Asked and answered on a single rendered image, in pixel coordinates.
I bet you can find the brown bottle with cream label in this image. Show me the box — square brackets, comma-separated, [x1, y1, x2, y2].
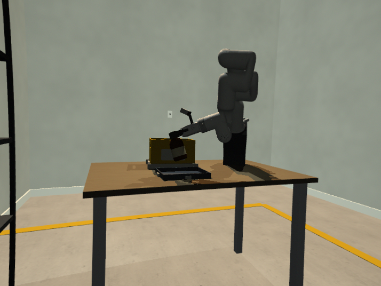
[169, 137, 187, 162]

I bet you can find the orange divided crate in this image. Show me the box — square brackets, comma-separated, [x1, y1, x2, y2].
[149, 138, 195, 164]

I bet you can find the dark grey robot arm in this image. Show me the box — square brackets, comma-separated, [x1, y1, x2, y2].
[199, 49, 258, 143]

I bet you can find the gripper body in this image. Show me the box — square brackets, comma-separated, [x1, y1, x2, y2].
[180, 119, 203, 137]

